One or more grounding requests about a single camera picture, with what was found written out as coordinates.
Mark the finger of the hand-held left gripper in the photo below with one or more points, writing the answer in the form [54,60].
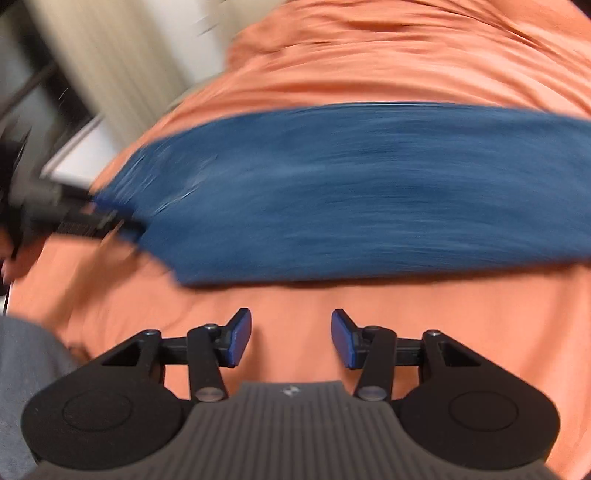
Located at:
[87,219]

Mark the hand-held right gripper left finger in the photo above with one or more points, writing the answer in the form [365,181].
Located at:
[240,337]

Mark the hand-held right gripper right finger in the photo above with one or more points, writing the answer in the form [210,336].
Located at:
[342,337]

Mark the blue denim pants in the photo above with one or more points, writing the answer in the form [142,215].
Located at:
[351,194]

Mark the dark framed window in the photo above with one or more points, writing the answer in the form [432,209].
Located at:
[41,78]

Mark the beige pleated curtain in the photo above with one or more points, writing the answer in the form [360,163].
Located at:
[124,50]

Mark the person's grey trouser leg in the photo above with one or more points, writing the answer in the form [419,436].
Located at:
[27,383]

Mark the orange bed sheet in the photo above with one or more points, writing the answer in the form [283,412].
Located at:
[369,60]

